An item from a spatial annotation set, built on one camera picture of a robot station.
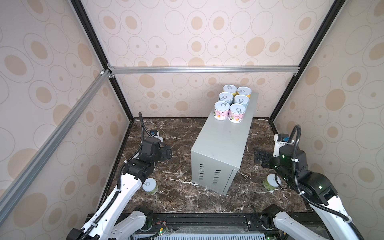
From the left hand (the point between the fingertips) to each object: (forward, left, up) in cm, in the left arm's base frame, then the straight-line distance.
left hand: (165, 145), depth 76 cm
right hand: (-7, -46, +6) cm, 47 cm away
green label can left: (-15, +9, -17) cm, 25 cm away
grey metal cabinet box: (-12, -24, +10) cm, 29 cm away
